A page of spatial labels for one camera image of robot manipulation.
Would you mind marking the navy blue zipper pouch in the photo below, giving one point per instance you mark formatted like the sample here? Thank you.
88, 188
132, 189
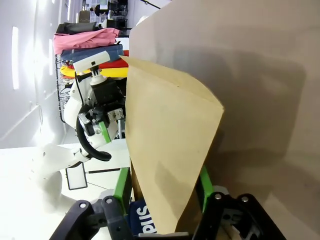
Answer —
141, 217

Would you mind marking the brown cardboard box with lid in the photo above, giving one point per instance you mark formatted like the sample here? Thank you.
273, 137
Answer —
170, 125

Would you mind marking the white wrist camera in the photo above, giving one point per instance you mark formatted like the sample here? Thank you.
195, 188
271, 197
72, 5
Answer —
91, 62

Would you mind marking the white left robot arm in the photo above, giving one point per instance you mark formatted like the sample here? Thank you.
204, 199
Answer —
72, 112

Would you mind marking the black and white camera mount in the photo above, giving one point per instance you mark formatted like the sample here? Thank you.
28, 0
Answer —
96, 76

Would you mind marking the black cloth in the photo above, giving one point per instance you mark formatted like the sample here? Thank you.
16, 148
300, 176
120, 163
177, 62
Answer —
75, 27

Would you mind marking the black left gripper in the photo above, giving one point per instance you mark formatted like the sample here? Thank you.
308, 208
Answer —
106, 93

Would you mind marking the red cloth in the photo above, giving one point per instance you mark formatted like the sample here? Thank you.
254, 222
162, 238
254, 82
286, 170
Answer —
115, 63

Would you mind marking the pink cloth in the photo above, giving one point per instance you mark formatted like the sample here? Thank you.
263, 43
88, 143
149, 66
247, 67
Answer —
85, 41

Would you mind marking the blue cloth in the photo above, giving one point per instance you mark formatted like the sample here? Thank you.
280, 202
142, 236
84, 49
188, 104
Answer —
82, 53

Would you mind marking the yellow cloth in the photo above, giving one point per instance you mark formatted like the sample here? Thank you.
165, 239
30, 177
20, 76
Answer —
115, 73

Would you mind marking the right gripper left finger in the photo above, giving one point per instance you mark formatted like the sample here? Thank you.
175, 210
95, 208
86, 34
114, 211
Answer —
100, 220

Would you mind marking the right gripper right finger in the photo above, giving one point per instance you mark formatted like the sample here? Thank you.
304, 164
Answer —
237, 217

